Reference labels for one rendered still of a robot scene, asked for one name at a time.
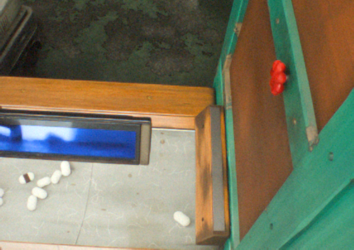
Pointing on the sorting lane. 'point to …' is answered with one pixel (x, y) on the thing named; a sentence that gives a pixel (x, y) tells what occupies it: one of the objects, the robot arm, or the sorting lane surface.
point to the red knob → (278, 77)
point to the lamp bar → (75, 137)
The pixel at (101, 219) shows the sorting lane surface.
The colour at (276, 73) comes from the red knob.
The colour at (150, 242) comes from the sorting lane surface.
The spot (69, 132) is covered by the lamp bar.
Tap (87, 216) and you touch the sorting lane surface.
